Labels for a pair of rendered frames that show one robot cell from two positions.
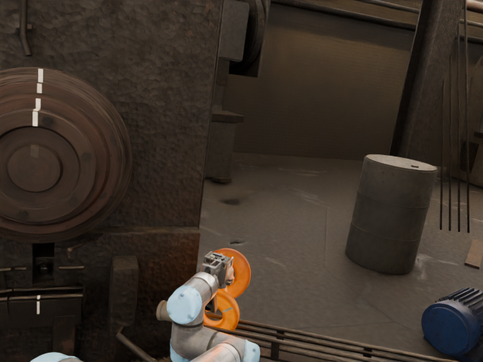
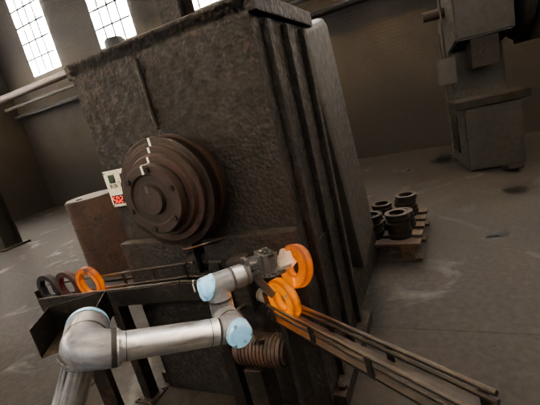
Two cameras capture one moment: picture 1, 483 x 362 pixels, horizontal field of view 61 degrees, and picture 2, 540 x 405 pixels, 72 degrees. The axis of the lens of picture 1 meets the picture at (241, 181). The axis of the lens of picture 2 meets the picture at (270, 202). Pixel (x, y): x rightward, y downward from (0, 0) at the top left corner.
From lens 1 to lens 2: 92 cm
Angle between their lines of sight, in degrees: 46
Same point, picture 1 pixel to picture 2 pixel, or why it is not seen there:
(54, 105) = (154, 158)
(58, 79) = (157, 141)
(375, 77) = not seen: outside the picture
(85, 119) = (171, 163)
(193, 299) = (205, 283)
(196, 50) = (248, 83)
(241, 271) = (301, 263)
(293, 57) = not seen: outside the picture
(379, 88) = not seen: outside the picture
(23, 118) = (137, 172)
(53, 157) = (155, 192)
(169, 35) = (227, 80)
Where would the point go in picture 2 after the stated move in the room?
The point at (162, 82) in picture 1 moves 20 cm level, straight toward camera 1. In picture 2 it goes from (234, 117) to (201, 125)
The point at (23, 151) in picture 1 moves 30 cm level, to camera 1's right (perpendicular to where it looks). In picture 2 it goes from (142, 190) to (183, 190)
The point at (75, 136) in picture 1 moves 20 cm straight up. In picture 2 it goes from (161, 176) to (145, 123)
